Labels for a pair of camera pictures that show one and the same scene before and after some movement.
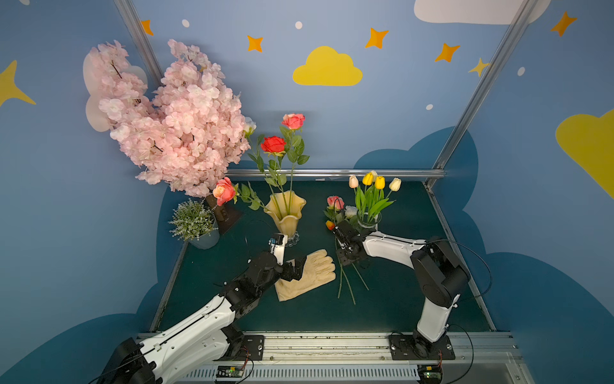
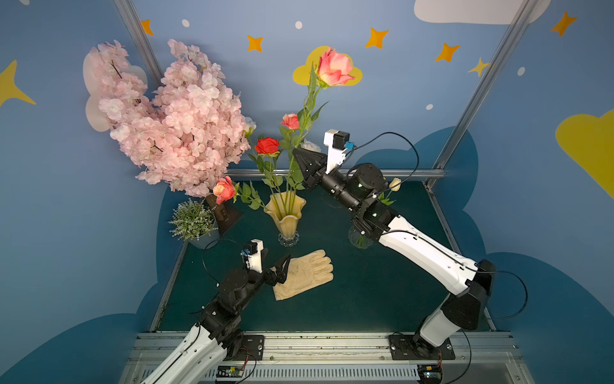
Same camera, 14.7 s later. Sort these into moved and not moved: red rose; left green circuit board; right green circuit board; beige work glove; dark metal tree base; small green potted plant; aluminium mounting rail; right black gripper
Moved: right black gripper; red rose
Not moved: right green circuit board; beige work glove; aluminium mounting rail; small green potted plant; dark metal tree base; left green circuit board
